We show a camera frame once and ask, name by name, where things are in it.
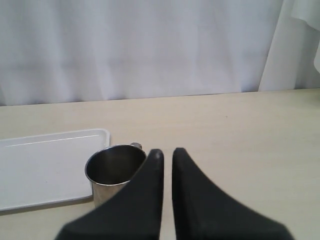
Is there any white curtain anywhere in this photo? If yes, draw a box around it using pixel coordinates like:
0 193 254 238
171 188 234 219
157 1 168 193
0 0 320 106

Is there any white plastic tray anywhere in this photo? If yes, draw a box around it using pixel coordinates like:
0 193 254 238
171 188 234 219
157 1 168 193
0 128 110 212

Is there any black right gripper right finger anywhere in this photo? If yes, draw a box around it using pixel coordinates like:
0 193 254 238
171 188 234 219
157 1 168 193
172 148 293 240

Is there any steel mug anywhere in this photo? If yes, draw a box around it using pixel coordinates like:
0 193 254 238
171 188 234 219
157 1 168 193
84 142 147 207

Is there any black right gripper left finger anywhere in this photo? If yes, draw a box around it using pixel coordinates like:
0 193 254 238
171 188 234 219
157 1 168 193
56 149 164 240

